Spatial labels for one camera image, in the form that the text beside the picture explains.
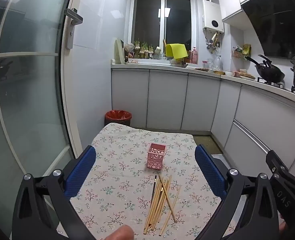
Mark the black range hood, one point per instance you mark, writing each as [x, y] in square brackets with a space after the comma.
[280, 17]

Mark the glass jars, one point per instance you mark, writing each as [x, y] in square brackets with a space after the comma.
[215, 65]

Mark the pink perforated utensil basket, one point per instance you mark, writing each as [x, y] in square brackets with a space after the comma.
[155, 156]

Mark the gas stove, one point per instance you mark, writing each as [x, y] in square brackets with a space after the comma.
[287, 87]

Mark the person's right hand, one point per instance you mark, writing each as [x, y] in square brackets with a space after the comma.
[284, 227]

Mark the white kitchen countertop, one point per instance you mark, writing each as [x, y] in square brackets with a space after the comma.
[162, 66]

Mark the pale cutting board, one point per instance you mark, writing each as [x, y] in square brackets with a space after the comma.
[118, 52]

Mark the row of sprouting garlic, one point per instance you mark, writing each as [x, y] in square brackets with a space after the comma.
[143, 51]

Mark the wall rack with packets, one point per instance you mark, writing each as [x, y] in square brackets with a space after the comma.
[242, 52]

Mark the person's left hand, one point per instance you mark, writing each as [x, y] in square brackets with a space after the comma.
[120, 233]

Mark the frosted glass door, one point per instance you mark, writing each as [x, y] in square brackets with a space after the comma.
[25, 105]

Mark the black chopstick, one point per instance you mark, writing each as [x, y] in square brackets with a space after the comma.
[154, 190]

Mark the hanging wooden rolling pin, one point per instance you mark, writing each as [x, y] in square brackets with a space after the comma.
[214, 41]

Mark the white upper cabinet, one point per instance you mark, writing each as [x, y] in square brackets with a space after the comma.
[231, 2]

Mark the floral tablecloth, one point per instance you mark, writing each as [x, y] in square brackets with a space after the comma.
[117, 170]

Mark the kitchen window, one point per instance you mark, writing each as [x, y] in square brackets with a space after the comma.
[162, 20]

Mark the yellow cloth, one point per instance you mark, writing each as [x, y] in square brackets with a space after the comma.
[177, 50]

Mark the clear plastic bag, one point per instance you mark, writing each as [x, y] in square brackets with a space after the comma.
[129, 47]

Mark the pile of wooden chopsticks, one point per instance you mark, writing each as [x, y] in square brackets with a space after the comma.
[160, 200]

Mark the black wok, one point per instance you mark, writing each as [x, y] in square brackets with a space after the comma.
[271, 73]

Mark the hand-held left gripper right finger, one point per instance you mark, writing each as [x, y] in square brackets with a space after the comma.
[210, 172]

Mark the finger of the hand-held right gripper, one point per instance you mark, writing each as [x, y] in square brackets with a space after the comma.
[275, 162]

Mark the plate of food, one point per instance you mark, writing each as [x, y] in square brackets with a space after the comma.
[246, 75]

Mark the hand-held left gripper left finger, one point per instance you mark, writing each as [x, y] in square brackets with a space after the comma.
[83, 170]

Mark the pink bottle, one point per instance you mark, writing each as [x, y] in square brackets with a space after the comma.
[193, 57]

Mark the red-lined trash bin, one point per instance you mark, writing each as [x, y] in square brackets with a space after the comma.
[118, 116]

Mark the white water heater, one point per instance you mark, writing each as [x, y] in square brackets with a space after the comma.
[212, 15]

